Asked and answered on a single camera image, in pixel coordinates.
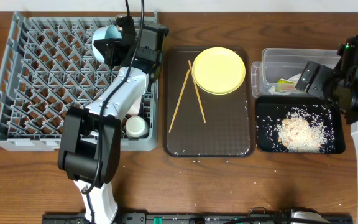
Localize light blue bowl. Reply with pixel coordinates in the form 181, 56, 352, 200
92, 25, 122, 63

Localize green snack wrapper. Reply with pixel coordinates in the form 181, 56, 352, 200
275, 78, 297, 93

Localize white napkin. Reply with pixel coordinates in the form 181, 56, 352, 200
269, 73, 301, 95

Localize rice and food scraps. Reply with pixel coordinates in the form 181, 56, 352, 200
275, 112, 328, 152

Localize white pink bowl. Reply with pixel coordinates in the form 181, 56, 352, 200
127, 96, 142, 116

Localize wooden chopstick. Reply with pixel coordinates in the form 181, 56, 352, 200
168, 69, 190, 133
188, 60, 206, 123

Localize pale green cup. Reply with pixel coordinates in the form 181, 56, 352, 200
125, 116, 149, 139

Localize yellow round plate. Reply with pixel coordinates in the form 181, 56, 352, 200
191, 47, 246, 95

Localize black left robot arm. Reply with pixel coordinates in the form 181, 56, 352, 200
58, 16, 169, 223

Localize clear plastic waste bin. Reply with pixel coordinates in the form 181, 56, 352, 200
251, 48, 340, 98

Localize black waste tray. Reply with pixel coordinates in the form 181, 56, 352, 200
255, 96, 346, 154

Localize grey plastic dish rack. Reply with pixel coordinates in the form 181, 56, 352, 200
0, 11, 160, 152

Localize dark brown serving tray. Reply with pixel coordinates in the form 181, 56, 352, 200
163, 47, 255, 157

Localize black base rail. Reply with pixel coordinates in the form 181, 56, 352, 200
41, 207, 354, 224

